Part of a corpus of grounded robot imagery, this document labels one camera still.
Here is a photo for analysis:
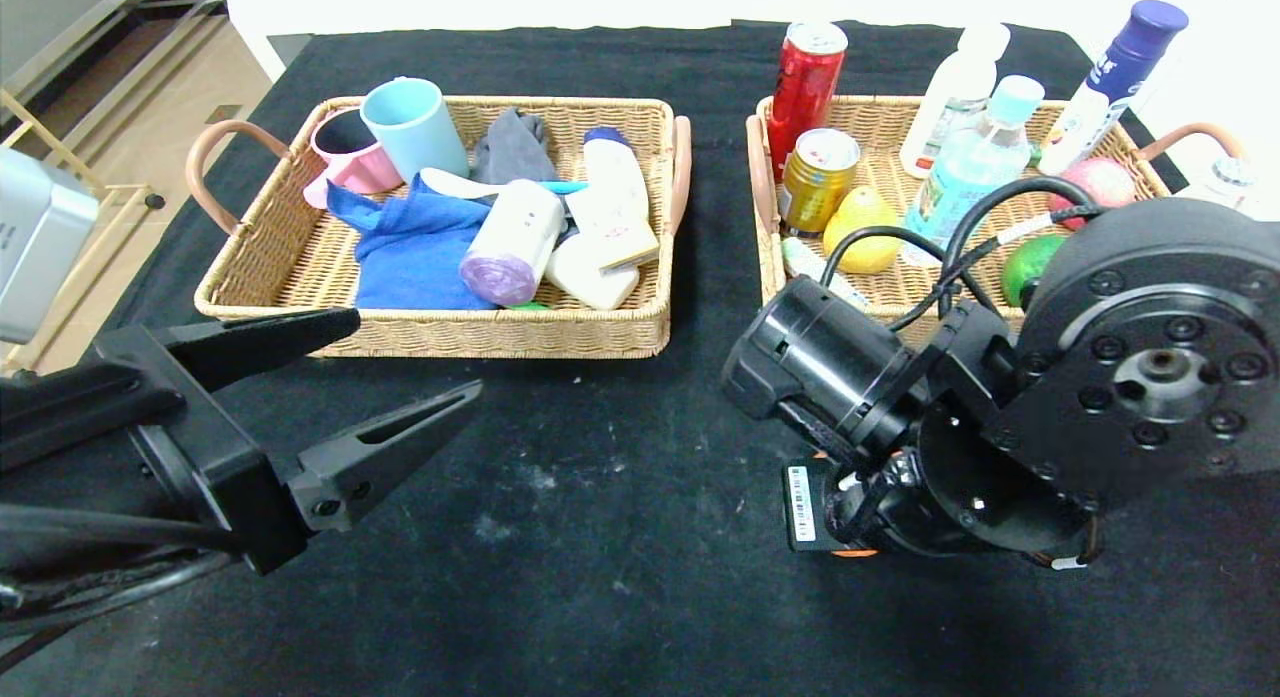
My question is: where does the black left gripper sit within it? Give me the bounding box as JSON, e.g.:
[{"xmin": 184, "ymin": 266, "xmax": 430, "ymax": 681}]
[{"xmin": 0, "ymin": 307, "xmax": 485, "ymax": 577}]

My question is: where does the purple trash bag roll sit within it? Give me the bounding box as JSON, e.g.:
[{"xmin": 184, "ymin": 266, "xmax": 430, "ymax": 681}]
[{"xmin": 459, "ymin": 179, "xmax": 568, "ymax": 308}]

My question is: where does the playing card box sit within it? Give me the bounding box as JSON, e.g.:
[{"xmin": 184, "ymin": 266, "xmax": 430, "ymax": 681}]
[{"xmin": 565, "ymin": 177, "xmax": 661, "ymax": 275}]

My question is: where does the red Hi-Chew candy pack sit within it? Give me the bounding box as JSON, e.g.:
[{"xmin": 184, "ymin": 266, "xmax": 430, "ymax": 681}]
[{"xmin": 782, "ymin": 237, "xmax": 866, "ymax": 308}]

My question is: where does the yellow lemon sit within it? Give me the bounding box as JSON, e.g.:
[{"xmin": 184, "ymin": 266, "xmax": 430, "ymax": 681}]
[{"xmin": 822, "ymin": 185, "xmax": 903, "ymax": 275}]

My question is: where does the clear water bottle blue cap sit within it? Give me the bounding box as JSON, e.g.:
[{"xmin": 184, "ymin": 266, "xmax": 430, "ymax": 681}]
[{"xmin": 905, "ymin": 75, "xmax": 1046, "ymax": 268}]

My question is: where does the wicker basket with toiletries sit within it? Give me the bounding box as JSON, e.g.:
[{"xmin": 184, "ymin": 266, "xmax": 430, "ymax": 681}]
[{"xmin": 186, "ymin": 95, "xmax": 693, "ymax": 360}]

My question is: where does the wicker basket with food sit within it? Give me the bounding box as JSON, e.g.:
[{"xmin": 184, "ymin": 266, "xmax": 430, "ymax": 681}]
[{"xmin": 745, "ymin": 95, "xmax": 1251, "ymax": 348}]

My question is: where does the blue cloth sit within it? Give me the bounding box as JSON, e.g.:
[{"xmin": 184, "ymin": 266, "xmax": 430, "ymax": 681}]
[{"xmin": 327, "ymin": 174, "xmax": 496, "ymax": 312}]

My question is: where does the pink plastic cup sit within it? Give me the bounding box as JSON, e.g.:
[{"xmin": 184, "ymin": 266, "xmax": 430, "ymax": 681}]
[{"xmin": 305, "ymin": 107, "xmax": 401, "ymax": 210}]

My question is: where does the white and blue toothbrush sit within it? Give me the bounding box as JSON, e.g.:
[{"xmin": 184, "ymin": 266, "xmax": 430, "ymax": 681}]
[{"xmin": 420, "ymin": 167, "xmax": 591, "ymax": 200}]

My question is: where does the light teal plastic cup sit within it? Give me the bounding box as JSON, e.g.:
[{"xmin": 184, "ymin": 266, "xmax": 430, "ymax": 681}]
[{"xmin": 360, "ymin": 77, "xmax": 471, "ymax": 188}]

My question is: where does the white soap box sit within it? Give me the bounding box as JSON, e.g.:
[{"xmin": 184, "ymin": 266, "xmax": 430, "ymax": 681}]
[{"xmin": 545, "ymin": 232, "xmax": 641, "ymax": 311}]

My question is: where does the beige wheeled rack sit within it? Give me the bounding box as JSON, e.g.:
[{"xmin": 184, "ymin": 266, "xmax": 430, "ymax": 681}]
[{"xmin": 0, "ymin": 87, "xmax": 168, "ymax": 373}]

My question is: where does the grey cloth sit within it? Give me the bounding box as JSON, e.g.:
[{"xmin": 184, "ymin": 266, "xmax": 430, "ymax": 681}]
[{"xmin": 470, "ymin": 108, "xmax": 558, "ymax": 185}]

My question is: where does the black tablecloth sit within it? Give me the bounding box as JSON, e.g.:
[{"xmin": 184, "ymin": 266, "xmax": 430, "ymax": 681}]
[{"xmin": 0, "ymin": 19, "xmax": 1280, "ymax": 697}]

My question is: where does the white lotion bottle blue cap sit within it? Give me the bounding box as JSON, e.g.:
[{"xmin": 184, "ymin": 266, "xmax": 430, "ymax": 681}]
[{"xmin": 582, "ymin": 127, "xmax": 651, "ymax": 218}]

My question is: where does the white table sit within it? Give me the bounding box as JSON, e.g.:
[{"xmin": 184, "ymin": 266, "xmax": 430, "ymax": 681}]
[{"xmin": 228, "ymin": 0, "xmax": 1241, "ymax": 86}]

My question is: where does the gold drink can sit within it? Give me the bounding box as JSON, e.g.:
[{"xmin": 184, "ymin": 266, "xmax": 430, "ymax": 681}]
[{"xmin": 778, "ymin": 128, "xmax": 863, "ymax": 240}]

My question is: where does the red drink can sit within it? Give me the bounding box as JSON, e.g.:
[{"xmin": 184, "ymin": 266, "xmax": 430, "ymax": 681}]
[{"xmin": 765, "ymin": 21, "xmax": 849, "ymax": 183}]

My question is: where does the green citrus fruit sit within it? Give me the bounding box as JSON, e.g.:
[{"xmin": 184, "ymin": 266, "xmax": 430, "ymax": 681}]
[{"xmin": 1002, "ymin": 235, "xmax": 1066, "ymax": 308}]

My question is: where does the red apple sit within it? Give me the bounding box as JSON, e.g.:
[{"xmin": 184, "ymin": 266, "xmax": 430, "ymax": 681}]
[{"xmin": 1048, "ymin": 157, "xmax": 1137, "ymax": 228}]

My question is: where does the white bottle purple cap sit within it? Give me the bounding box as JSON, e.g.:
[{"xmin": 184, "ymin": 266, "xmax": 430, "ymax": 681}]
[{"xmin": 1036, "ymin": 1, "xmax": 1189, "ymax": 180}]

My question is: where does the white yogurt bottle green label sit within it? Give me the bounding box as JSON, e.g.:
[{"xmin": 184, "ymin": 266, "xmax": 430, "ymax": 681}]
[{"xmin": 1175, "ymin": 158, "xmax": 1257, "ymax": 213}]

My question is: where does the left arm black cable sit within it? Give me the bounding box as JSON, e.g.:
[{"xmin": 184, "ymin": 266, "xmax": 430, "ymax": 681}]
[{"xmin": 0, "ymin": 552, "xmax": 236, "ymax": 638}]

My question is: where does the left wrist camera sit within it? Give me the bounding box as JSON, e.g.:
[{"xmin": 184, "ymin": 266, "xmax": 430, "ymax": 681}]
[{"xmin": 0, "ymin": 147, "xmax": 101, "ymax": 345}]

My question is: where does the grey metal shelf frame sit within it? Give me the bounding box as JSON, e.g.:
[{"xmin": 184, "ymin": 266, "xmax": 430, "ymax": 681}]
[{"xmin": 0, "ymin": 0, "xmax": 231, "ymax": 108}]

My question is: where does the black smooth cable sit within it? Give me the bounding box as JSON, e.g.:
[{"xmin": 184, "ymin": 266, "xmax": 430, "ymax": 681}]
[
  {"xmin": 820, "ymin": 224, "xmax": 1001, "ymax": 318},
  {"xmin": 940, "ymin": 175, "xmax": 1101, "ymax": 298}
]

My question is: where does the braided cable with white tag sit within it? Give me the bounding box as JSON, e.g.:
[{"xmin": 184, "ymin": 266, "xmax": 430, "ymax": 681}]
[{"xmin": 890, "ymin": 205, "xmax": 1106, "ymax": 333}]

